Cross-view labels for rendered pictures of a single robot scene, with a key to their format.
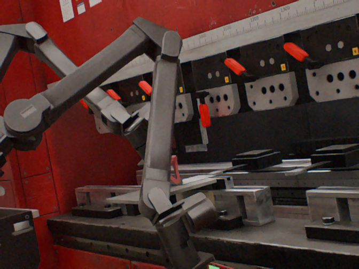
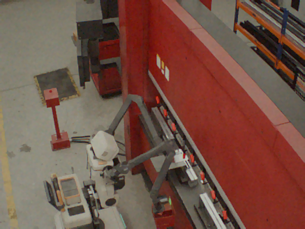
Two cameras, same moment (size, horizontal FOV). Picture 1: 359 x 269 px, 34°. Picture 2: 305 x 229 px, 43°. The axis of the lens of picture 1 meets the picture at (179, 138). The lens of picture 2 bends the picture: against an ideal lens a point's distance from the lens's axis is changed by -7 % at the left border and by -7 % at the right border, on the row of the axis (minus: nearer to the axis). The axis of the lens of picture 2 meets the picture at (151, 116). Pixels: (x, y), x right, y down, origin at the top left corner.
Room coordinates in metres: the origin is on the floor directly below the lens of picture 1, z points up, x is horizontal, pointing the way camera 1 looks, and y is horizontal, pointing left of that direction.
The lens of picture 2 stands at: (-0.83, -0.55, 3.56)
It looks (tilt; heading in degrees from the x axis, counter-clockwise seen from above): 39 degrees down; 17
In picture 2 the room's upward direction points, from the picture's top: straight up
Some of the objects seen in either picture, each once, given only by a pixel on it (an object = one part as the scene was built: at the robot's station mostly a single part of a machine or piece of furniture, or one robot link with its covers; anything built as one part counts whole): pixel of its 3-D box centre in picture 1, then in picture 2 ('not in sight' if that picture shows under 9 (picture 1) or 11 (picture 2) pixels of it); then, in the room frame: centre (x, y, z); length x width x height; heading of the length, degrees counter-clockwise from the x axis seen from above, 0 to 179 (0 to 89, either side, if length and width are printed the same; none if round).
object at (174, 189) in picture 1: (161, 190); (167, 161); (1.66, 0.08, 1.00); 0.26 x 0.18 x 0.01; 126
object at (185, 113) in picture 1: (180, 93); (183, 133); (1.77, -0.03, 1.26); 0.15 x 0.09 x 0.17; 36
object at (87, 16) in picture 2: not in sight; (91, 47); (2.47, 1.11, 1.53); 0.51 x 0.25 x 0.85; 26
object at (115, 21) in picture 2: not in sight; (112, 29); (2.64, 0.94, 1.66); 0.40 x 0.24 x 0.07; 36
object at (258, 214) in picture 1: (217, 204); (185, 167); (1.71, -0.08, 0.92); 0.39 x 0.06 x 0.10; 36
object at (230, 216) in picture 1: (201, 219); (179, 170); (1.68, -0.02, 0.89); 0.30 x 0.05 x 0.03; 36
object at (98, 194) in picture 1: (114, 199); (162, 126); (2.19, 0.28, 0.92); 0.50 x 0.06 x 0.10; 36
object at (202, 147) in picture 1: (193, 135); not in sight; (1.75, -0.04, 1.13); 0.10 x 0.02 x 0.10; 36
